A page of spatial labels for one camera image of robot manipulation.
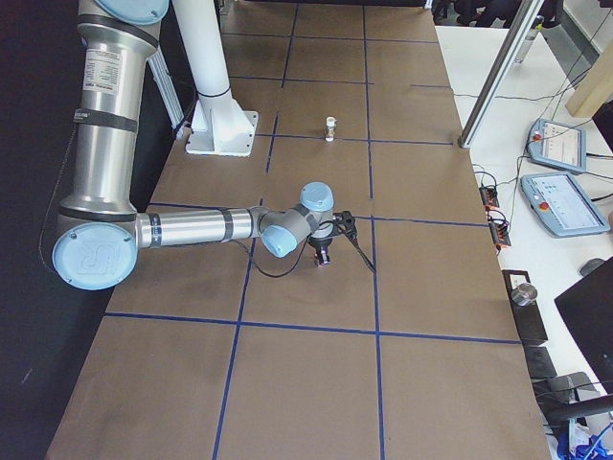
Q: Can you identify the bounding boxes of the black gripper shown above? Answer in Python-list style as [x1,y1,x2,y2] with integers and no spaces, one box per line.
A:
[307,236,333,266]

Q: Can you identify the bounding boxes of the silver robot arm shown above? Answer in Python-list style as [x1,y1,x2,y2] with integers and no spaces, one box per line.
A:
[52,1,336,290]

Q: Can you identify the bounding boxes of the far orange connector block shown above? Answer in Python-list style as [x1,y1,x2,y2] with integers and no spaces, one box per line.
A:
[479,186,500,211]

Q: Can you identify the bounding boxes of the orange connector block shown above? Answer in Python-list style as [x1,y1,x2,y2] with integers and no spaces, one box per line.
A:
[479,186,500,211]
[488,218,511,250]

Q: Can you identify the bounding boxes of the near orange connector block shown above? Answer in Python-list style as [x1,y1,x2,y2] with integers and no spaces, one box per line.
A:
[488,218,511,250]

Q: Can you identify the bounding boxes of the steel cylinder weight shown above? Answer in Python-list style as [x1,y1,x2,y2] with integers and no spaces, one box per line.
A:
[511,283,537,307]

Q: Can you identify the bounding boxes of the black base block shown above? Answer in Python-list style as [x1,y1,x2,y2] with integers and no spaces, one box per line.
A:
[502,269,548,346]

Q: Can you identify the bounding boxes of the near teach pendant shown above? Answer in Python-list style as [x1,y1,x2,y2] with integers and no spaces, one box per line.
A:
[520,172,610,238]

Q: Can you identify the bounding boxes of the teach pendant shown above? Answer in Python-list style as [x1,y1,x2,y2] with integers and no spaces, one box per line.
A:
[520,172,610,238]
[527,118,587,174]

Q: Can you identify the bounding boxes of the far teach pendant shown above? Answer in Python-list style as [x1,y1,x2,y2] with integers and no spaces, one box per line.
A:
[527,118,587,174]

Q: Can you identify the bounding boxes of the black computer mouse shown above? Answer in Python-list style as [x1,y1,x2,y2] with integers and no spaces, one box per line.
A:
[579,258,605,277]

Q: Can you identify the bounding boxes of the black monitor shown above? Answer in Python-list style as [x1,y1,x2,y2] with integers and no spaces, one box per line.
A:
[555,265,612,393]

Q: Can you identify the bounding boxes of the wooden board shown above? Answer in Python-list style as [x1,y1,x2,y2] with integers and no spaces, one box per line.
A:
[566,42,613,118]

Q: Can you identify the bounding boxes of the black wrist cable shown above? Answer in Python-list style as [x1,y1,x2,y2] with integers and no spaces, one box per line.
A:
[232,210,376,279]

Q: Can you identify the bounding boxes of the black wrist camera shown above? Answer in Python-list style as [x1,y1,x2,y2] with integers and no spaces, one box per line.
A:
[332,211,358,240]

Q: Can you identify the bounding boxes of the white pedestal column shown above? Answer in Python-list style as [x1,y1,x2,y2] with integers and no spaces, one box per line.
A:
[172,0,259,157]

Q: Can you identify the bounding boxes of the aluminium frame post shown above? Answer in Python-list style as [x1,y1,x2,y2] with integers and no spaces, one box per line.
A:
[458,0,543,149]

